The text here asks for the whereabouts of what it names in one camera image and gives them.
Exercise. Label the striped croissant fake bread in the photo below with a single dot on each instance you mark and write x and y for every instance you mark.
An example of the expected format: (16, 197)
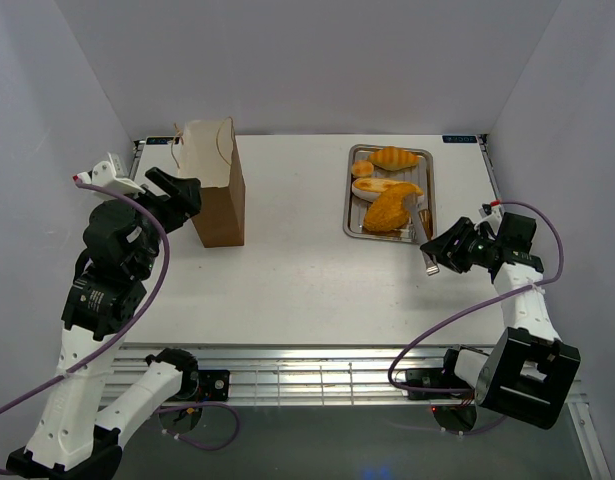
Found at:
(393, 159)

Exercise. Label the small round fake bun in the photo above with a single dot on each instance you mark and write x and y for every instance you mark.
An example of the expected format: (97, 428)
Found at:
(362, 169)

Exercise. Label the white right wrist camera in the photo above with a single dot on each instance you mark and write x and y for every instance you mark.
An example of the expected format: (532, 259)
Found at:
(492, 212)

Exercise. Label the brown paper bag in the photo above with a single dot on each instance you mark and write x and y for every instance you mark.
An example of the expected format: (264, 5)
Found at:
(209, 153)

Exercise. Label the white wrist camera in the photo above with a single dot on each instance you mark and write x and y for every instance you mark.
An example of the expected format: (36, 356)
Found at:
(109, 173)
(492, 212)

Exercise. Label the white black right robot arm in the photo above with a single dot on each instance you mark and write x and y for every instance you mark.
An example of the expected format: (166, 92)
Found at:
(528, 374)

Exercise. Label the breaded oval fake bread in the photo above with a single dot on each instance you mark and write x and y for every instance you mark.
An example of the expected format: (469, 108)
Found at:
(388, 212)

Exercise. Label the metal tongs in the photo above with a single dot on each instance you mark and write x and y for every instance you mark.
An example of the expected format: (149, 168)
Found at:
(423, 231)

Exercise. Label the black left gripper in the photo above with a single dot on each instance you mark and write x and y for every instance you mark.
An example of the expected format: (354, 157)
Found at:
(185, 199)

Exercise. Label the metal baking tray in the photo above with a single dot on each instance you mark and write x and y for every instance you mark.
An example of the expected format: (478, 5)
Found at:
(356, 208)

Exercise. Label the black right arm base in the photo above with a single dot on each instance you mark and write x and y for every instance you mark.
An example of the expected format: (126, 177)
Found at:
(447, 386)

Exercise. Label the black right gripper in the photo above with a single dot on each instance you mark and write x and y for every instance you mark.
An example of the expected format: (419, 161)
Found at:
(442, 247)

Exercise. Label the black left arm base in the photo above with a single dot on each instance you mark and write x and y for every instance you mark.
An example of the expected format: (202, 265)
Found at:
(210, 385)

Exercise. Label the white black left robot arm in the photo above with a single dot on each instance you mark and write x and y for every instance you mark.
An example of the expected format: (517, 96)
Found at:
(75, 438)

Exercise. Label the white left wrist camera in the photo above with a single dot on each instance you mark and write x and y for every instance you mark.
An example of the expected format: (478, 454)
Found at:
(109, 173)

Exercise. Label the long white fake bread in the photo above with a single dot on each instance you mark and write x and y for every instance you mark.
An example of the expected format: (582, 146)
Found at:
(369, 189)

